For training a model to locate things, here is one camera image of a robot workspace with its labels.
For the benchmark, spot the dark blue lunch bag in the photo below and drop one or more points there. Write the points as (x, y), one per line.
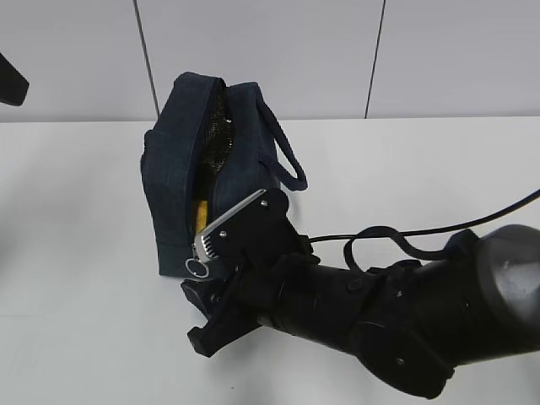
(211, 142)

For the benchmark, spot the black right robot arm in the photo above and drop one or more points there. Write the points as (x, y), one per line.
(410, 324)

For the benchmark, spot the yellow lemon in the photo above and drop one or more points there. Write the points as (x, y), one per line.
(200, 214)

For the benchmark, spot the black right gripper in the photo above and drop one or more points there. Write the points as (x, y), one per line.
(272, 281)

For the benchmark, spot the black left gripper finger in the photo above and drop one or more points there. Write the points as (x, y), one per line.
(13, 85)

